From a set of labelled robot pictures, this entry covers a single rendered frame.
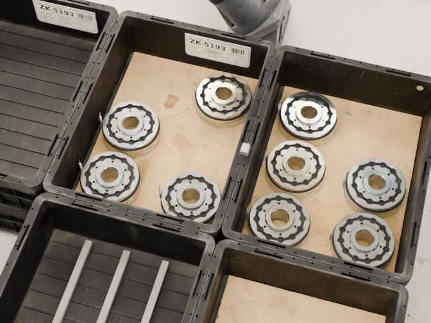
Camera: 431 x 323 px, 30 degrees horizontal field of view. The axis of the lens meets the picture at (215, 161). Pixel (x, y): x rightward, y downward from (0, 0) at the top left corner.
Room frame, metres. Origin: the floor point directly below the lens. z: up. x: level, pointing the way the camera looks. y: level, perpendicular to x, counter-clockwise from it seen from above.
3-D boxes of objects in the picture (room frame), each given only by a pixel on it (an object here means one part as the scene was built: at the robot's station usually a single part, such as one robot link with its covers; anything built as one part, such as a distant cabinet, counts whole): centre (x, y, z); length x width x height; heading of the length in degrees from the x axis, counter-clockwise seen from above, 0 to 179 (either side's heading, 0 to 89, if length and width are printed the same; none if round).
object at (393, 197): (0.68, -0.28, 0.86); 0.10 x 0.10 x 0.01
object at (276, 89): (0.69, -0.20, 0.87); 0.40 x 0.30 x 0.11; 164
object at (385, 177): (0.68, -0.28, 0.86); 0.05 x 0.05 x 0.01
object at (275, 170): (0.71, -0.14, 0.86); 0.10 x 0.10 x 0.01
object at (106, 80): (0.78, 0.09, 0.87); 0.40 x 0.30 x 0.11; 164
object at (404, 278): (0.69, -0.20, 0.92); 0.40 x 0.30 x 0.02; 164
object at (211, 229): (0.78, 0.09, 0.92); 0.40 x 0.30 x 0.02; 164
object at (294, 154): (0.71, -0.14, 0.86); 0.05 x 0.05 x 0.01
